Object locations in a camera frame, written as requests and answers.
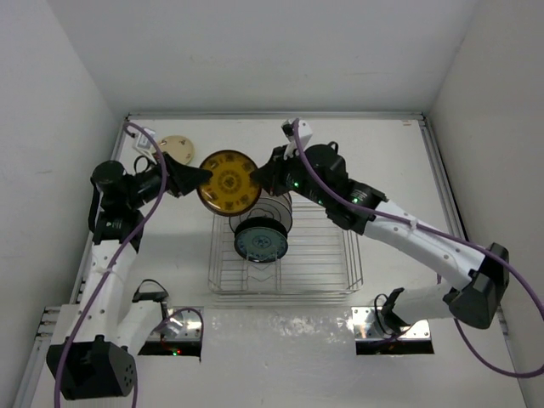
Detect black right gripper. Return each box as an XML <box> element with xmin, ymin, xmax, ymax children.
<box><xmin>251</xmin><ymin>143</ymin><xmax>330</xmax><ymax>207</ymax></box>

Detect purple cable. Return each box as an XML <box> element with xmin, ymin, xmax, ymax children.
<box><xmin>291</xmin><ymin>118</ymin><xmax>544</xmax><ymax>378</ymax></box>
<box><xmin>54</xmin><ymin>122</ymin><xmax>167</xmax><ymax>408</ymax></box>

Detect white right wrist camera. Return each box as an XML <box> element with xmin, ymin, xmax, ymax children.
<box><xmin>281</xmin><ymin>118</ymin><xmax>313</xmax><ymax>160</ymax></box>

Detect steel mounting plate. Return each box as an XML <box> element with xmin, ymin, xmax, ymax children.
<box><xmin>153</xmin><ymin>307</ymin><xmax>204</xmax><ymax>341</ymax></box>
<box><xmin>351</xmin><ymin>306</ymin><xmax>431</xmax><ymax>343</ymax></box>

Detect steel wire dish rack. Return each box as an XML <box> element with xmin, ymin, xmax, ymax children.
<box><xmin>208</xmin><ymin>193</ymin><xmax>363</xmax><ymax>300</ymax></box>

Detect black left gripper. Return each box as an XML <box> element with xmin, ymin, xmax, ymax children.
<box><xmin>124</xmin><ymin>150</ymin><xmax>211</xmax><ymax>209</ymax></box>

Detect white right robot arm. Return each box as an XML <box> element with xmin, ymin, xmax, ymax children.
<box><xmin>251</xmin><ymin>142</ymin><xmax>509</xmax><ymax>335</ymax></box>

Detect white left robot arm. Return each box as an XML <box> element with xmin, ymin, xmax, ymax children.
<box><xmin>47</xmin><ymin>154</ymin><xmax>213</xmax><ymax>406</ymax></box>

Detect aluminium table edge rail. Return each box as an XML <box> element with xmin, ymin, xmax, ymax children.
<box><xmin>418</xmin><ymin>117</ymin><xmax>465</xmax><ymax>238</ymax></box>

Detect teal blue patterned plate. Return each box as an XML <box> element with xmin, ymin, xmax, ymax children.
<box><xmin>234</xmin><ymin>226</ymin><xmax>288</xmax><ymax>264</ymax></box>

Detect yellow brown patterned plate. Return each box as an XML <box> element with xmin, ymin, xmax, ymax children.
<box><xmin>197</xmin><ymin>150</ymin><xmax>262</xmax><ymax>217</ymax></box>

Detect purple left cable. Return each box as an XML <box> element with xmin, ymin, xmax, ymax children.
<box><xmin>54</xmin><ymin>122</ymin><xmax>167</xmax><ymax>408</ymax></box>

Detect cream plate black characters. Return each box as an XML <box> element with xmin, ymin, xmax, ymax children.
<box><xmin>158</xmin><ymin>135</ymin><xmax>196</xmax><ymax>165</ymax></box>

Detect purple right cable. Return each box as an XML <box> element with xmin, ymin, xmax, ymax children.
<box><xmin>291</xmin><ymin>118</ymin><xmax>544</xmax><ymax>378</ymax></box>

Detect steel right mounting plate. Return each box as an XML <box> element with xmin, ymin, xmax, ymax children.
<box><xmin>351</xmin><ymin>306</ymin><xmax>431</xmax><ymax>343</ymax></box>

